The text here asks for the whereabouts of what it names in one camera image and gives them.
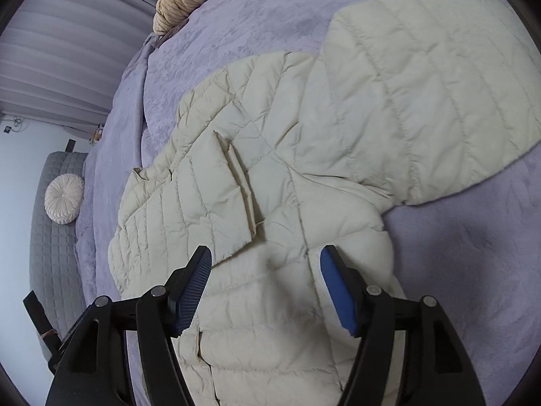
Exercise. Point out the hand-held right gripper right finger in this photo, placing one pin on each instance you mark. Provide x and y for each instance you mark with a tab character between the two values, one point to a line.
338	292

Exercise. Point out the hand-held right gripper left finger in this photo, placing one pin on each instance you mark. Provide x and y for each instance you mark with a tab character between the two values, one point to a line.
192	294

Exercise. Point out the cream quilted puffer jacket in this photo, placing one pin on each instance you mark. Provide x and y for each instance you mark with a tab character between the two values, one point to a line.
338	127

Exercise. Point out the grey quilted sofa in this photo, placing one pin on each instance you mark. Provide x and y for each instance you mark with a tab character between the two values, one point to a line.
53	262

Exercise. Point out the round cream pleated cushion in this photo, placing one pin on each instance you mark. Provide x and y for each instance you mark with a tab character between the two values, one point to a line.
64	198

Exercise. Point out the pale pleated curtain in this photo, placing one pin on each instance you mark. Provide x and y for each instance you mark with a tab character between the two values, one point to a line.
67	46

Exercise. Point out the lavender plush bed blanket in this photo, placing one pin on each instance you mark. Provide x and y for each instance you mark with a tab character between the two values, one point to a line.
253	21

